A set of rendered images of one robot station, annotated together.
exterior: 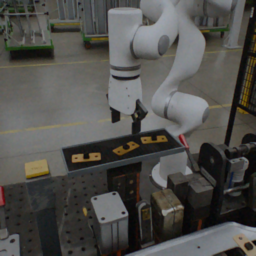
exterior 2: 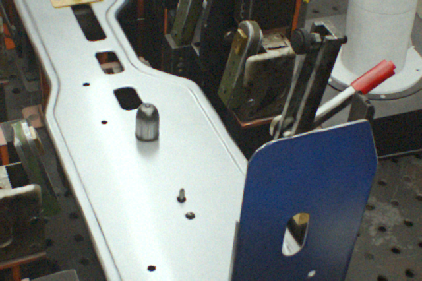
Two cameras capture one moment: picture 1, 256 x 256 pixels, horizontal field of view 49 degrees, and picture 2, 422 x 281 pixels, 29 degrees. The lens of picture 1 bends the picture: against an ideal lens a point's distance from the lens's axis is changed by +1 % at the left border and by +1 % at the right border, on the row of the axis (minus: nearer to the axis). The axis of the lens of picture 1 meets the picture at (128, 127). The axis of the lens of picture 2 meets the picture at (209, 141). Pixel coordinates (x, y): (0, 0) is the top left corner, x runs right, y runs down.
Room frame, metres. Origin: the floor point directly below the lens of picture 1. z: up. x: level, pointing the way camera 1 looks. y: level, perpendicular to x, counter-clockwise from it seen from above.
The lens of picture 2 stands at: (0.63, -1.43, 1.71)
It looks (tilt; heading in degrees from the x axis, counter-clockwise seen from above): 42 degrees down; 85
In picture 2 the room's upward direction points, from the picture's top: 5 degrees clockwise
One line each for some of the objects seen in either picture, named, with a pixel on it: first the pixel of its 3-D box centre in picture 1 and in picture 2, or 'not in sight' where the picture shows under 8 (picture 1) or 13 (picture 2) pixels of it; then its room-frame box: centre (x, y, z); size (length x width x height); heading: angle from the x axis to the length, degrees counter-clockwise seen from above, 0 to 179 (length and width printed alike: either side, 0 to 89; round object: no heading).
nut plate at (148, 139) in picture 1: (154, 138); not in sight; (0.79, -0.09, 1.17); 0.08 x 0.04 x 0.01; 100
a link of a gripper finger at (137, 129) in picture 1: (139, 124); not in sight; (0.69, -0.03, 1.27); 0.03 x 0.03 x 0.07; 42
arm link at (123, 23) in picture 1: (126, 37); not in sight; (0.73, 0.00, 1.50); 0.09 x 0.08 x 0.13; 53
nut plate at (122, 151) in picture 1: (126, 147); not in sight; (0.73, 0.01, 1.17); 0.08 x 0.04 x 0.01; 132
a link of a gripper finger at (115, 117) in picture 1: (113, 111); not in sight; (0.77, 0.05, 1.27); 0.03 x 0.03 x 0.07; 42
